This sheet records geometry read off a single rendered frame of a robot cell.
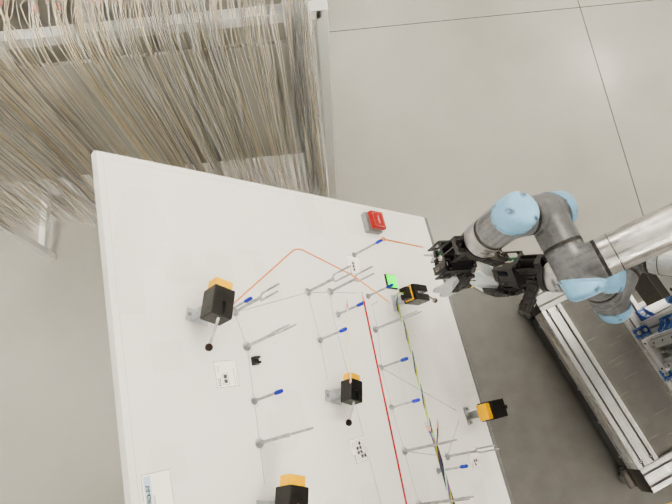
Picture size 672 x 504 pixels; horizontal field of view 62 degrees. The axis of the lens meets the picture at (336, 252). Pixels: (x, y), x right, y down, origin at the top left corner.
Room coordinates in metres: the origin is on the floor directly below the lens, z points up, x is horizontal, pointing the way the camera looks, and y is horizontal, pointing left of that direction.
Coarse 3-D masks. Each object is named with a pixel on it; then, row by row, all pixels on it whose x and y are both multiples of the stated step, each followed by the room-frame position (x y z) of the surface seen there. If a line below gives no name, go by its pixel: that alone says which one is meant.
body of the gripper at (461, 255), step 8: (440, 240) 0.40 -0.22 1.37; (448, 240) 0.40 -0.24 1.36; (456, 240) 0.37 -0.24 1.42; (432, 248) 0.39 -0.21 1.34; (440, 248) 0.38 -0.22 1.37; (448, 248) 0.38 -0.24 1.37; (456, 248) 0.36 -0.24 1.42; (464, 248) 0.36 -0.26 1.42; (440, 256) 0.37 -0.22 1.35; (448, 256) 0.36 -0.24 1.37; (456, 256) 0.36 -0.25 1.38; (464, 256) 0.35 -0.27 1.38; (472, 256) 0.34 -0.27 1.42; (440, 264) 0.35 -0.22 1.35; (448, 264) 0.34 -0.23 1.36; (456, 264) 0.34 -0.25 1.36; (464, 264) 0.34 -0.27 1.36; (472, 264) 0.34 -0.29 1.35; (440, 272) 0.33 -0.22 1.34; (448, 272) 0.33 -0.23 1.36; (456, 272) 0.33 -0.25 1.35; (464, 272) 0.33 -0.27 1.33; (472, 272) 0.33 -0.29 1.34
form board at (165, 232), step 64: (128, 192) 0.46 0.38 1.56; (192, 192) 0.50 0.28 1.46; (256, 192) 0.55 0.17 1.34; (128, 256) 0.33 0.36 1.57; (192, 256) 0.36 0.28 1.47; (256, 256) 0.39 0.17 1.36; (320, 256) 0.43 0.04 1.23; (384, 256) 0.47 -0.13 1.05; (128, 320) 0.22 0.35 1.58; (256, 320) 0.25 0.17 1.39; (320, 320) 0.26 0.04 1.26; (384, 320) 0.29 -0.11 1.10; (448, 320) 0.32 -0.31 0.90; (128, 384) 0.11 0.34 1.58; (192, 384) 0.11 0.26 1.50; (256, 384) 0.12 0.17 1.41; (320, 384) 0.12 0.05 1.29; (384, 384) 0.13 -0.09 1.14; (448, 384) 0.13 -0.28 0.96; (128, 448) 0.01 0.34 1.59; (192, 448) 0.01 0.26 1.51; (256, 448) 0.00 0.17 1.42; (320, 448) 0.00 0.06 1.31; (384, 448) -0.01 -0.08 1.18; (448, 448) -0.03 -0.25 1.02
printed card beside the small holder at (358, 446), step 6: (354, 438) 0.01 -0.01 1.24; (360, 438) 0.01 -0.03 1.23; (354, 444) 0.00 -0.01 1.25; (360, 444) 0.00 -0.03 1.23; (354, 450) -0.01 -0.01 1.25; (360, 450) -0.01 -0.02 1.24; (366, 450) -0.02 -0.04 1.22; (354, 456) -0.03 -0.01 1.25; (360, 456) -0.03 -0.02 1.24; (366, 456) -0.03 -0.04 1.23; (354, 462) -0.04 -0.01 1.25; (360, 462) -0.04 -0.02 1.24
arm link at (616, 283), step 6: (624, 270) 0.31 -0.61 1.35; (612, 276) 0.29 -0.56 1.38; (618, 276) 0.29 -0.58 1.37; (624, 276) 0.30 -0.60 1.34; (612, 282) 0.28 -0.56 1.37; (618, 282) 0.28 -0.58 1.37; (624, 282) 0.29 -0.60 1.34; (612, 288) 0.27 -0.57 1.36; (618, 288) 0.27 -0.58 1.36; (600, 294) 0.27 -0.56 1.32; (606, 294) 0.27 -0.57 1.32; (612, 294) 0.27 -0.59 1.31; (594, 300) 0.26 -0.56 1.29; (600, 300) 0.26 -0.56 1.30
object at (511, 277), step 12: (504, 252) 0.41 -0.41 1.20; (516, 252) 0.41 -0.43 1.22; (504, 264) 0.38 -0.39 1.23; (516, 264) 0.37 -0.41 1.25; (528, 264) 0.36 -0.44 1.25; (540, 264) 0.35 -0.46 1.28; (504, 276) 0.35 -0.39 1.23; (516, 276) 0.34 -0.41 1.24; (528, 276) 0.34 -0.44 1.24; (540, 276) 0.33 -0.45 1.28; (504, 288) 0.33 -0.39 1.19; (516, 288) 0.32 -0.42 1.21; (540, 288) 0.31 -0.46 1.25
